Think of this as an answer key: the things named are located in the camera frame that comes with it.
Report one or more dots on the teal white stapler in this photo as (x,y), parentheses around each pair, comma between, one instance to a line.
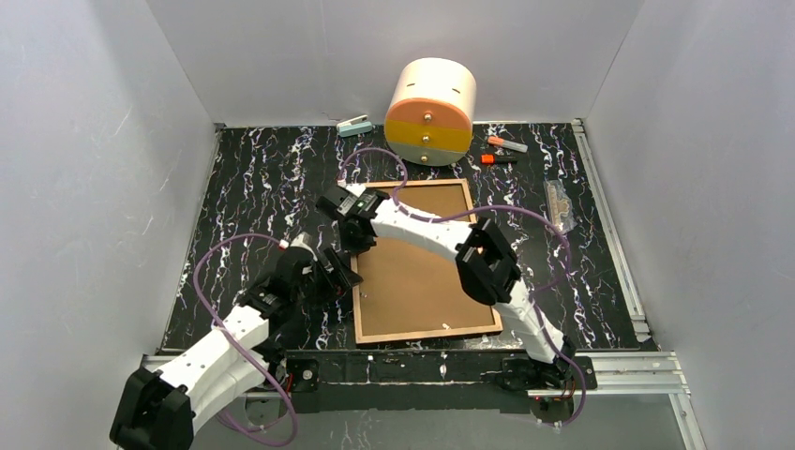
(353,127)

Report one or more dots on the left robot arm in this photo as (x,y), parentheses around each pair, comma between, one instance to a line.
(165,407)

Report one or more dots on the brown cardboard backing board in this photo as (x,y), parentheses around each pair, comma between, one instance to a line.
(411,288)

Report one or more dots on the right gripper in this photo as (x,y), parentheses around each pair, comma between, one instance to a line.
(356,233)

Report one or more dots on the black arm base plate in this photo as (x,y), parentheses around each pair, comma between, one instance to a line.
(434,380)

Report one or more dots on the clear bag of clips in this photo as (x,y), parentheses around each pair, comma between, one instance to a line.
(559,206)

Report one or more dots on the orange capped grey marker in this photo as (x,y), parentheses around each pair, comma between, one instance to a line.
(506,144)

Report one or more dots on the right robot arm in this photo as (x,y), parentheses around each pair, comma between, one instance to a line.
(487,268)

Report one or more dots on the wooden picture frame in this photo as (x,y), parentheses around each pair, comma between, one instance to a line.
(409,292)

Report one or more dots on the orange capped black marker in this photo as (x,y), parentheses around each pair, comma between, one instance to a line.
(493,159)

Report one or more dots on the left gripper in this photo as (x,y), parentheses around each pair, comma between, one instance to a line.
(335,269)

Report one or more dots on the round pastel drawer box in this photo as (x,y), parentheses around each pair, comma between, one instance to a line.
(430,117)

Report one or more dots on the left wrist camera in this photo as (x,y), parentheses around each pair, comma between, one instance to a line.
(303,240)

